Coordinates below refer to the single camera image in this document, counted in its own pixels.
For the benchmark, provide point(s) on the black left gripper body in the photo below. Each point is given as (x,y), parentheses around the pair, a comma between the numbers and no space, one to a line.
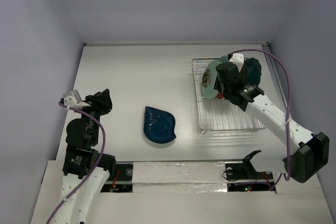
(97,106)

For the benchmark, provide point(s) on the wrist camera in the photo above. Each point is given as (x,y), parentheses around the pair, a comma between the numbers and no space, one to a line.
(73,99)
(237,59)

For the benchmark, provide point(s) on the dark blue leaf dish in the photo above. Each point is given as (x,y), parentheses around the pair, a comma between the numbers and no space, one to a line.
(159,125)

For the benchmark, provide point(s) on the teal scalloped plate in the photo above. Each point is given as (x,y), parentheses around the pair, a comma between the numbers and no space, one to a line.
(253,68)

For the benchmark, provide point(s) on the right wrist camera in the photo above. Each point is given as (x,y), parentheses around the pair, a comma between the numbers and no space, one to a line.
(237,59)

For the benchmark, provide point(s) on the brown rim cream plate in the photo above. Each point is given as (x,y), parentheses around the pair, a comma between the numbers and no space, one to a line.
(246,70)

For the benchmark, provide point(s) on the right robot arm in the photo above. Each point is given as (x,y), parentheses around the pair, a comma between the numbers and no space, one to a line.
(306,152)

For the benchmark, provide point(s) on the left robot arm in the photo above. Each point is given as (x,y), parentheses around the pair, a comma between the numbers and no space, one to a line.
(85,169)

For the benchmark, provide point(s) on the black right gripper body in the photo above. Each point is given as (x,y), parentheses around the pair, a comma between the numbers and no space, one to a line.
(220,82)

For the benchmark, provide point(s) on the red teal floral plate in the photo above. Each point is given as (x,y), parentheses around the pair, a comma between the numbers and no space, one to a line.
(210,85)

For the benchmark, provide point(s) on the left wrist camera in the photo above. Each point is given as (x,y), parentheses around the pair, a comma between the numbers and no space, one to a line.
(73,99)

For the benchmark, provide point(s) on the metal wire dish rack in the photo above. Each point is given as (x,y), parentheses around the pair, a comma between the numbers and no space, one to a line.
(215,117)

